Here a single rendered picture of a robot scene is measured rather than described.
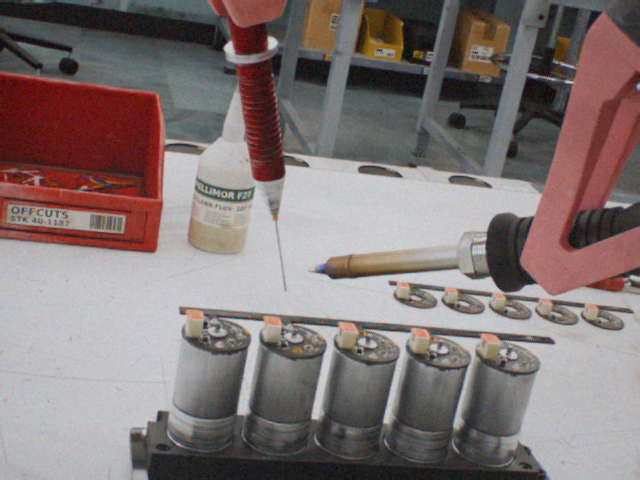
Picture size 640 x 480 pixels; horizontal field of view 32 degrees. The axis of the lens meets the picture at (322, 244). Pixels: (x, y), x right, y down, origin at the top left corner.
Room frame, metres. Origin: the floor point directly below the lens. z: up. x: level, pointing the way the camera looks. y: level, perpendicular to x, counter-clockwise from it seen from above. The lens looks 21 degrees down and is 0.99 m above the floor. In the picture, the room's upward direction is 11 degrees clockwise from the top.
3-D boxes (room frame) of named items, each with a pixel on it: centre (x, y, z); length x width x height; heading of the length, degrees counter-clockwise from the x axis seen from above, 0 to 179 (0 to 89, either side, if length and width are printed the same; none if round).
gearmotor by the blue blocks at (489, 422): (0.38, -0.08, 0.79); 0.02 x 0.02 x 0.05
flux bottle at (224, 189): (0.59, 0.06, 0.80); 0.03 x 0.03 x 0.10
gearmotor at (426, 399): (0.37, -0.05, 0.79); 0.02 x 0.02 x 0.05
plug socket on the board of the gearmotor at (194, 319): (0.35, 0.04, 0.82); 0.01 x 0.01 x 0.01; 15
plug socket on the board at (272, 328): (0.36, 0.01, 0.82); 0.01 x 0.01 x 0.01; 15
